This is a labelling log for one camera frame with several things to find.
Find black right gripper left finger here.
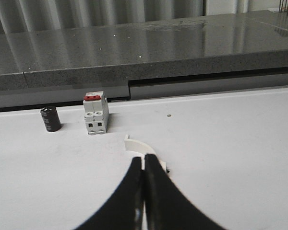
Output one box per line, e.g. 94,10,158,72
77,157,144,230

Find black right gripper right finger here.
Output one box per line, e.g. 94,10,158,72
144,154,223,230

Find white half-ring pipe clamp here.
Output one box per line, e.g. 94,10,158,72
124,134,157,170

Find black cylindrical capacitor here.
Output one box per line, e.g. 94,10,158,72
40,106,61,132

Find grey stone countertop ledge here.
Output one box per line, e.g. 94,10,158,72
0,11,288,91

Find white circuit breaker red switch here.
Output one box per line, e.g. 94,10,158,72
83,91,109,135

